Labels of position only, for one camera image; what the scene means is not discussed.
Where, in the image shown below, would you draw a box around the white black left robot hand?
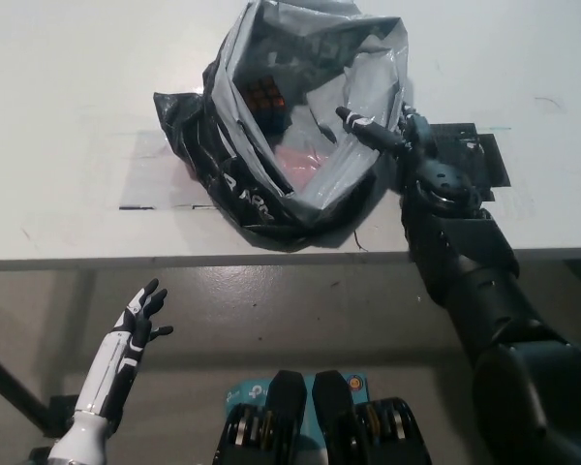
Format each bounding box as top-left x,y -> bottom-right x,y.
74,278 -> 175,420

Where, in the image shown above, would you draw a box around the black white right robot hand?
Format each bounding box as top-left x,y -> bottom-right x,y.
335,103 -> 481,218

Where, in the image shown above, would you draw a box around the black grey plastic bag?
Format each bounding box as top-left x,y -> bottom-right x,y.
153,0 -> 413,253

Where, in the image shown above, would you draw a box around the rubik's cube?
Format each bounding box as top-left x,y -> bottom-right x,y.
244,79 -> 291,132

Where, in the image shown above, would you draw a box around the black tape square marker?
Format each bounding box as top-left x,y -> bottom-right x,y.
425,123 -> 513,204

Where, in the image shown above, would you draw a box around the black table leg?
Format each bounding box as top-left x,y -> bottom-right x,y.
0,341 -> 76,437

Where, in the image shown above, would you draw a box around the pink packet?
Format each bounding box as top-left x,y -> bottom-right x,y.
275,144 -> 330,193

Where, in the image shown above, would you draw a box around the teal tp-link box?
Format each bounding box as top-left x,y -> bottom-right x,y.
222,370 -> 369,465

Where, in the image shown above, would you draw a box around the black robot body blocks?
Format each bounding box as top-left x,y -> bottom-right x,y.
212,368 -> 430,465

